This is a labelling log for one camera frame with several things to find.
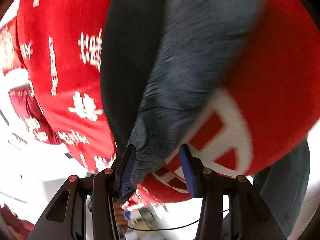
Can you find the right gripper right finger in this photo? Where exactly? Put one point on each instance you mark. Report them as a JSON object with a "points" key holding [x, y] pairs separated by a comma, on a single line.
{"points": [[231, 207]]}

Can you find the black and grey pants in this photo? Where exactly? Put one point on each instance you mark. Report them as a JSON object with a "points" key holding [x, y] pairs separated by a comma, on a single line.
{"points": [[162, 65]]}

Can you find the person's left hand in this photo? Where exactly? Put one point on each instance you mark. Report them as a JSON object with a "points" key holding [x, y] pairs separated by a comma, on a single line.
{"points": [[121, 221]]}

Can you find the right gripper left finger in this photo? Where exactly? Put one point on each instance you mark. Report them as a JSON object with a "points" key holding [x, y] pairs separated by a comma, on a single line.
{"points": [[65, 215]]}

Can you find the blue jeans legs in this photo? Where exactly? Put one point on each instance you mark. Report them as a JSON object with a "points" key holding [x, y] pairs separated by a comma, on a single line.
{"points": [[283, 186]]}

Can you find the red sofa cover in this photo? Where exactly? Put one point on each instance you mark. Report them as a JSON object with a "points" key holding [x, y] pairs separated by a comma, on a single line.
{"points": [[274, 80]]}

